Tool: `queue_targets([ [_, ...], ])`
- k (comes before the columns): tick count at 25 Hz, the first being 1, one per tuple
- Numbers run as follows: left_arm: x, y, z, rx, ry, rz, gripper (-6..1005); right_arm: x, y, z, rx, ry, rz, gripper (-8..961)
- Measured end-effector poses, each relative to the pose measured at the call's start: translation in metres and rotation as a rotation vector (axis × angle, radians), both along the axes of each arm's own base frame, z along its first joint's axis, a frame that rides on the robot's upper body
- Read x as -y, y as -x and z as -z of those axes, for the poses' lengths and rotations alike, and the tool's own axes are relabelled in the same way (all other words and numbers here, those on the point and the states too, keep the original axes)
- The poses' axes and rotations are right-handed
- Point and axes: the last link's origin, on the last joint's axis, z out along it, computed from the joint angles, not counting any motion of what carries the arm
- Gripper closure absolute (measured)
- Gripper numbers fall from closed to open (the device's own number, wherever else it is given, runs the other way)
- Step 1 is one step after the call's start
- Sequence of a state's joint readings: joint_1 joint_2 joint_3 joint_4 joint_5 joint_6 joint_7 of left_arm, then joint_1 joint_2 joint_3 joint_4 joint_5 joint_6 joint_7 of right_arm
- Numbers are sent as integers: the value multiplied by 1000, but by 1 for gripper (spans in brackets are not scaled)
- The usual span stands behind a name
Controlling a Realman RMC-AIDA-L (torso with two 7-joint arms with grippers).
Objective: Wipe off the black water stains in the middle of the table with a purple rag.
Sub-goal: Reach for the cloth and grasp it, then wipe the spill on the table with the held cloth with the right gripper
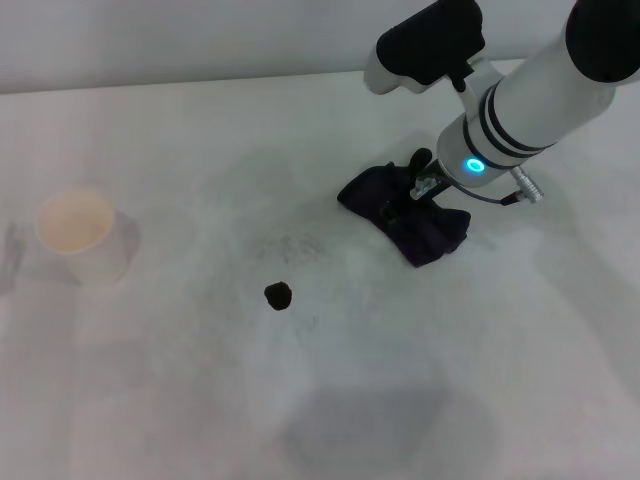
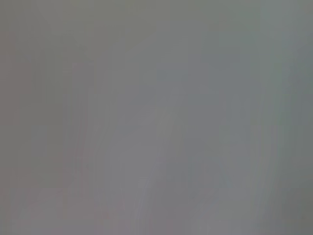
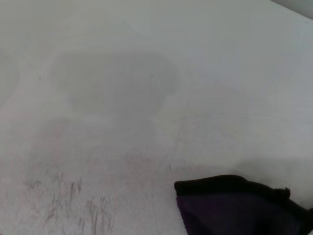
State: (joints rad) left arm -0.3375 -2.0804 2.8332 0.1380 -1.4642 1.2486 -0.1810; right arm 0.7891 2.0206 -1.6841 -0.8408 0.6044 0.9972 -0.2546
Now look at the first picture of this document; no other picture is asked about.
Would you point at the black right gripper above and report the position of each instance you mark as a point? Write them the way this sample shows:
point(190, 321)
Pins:
point(431, 182)

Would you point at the dark purple rag with loop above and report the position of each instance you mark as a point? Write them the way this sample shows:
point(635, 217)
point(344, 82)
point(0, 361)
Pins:
point(425, 232)

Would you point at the white paper cup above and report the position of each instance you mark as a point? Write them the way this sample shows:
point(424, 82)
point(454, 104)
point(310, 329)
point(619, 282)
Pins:
point(82, 240)

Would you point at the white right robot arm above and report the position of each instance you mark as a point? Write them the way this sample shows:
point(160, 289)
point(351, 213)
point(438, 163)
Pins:
point(530, 105)

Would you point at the small black lump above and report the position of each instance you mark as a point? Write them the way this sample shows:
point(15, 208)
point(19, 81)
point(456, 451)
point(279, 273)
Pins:
point(277, 296)

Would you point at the black and white wrist camera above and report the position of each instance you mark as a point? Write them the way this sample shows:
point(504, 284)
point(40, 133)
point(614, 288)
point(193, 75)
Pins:
point(425, 45)

